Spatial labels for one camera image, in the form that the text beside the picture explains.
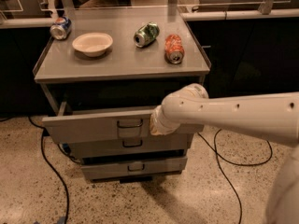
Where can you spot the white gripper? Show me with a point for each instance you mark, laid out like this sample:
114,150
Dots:
160,124

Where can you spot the grey top drawer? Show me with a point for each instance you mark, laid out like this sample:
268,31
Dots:
100,125

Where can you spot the grey drawer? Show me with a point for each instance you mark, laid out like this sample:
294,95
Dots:
100,125
131,146
134,168

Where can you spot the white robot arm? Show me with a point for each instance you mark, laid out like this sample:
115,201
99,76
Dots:
273,117

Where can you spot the grey middle drawer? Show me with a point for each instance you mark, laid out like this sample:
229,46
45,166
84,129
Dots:
131,146

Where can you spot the grey bottom drawer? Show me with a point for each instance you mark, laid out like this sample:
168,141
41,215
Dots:
134,168

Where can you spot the grey metal drawer cabinet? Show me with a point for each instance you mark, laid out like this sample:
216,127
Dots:
125,75

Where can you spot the orange soda can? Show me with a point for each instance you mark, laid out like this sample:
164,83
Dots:
173,49

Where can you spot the green soda can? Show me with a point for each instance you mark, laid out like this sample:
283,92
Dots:
146,34

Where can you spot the white paper bowl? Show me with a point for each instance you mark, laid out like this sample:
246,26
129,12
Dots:
92,44

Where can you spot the blue pepsi can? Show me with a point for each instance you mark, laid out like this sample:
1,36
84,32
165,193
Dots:
61,28

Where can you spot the white counter rail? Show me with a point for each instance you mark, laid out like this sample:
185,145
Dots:
240,15

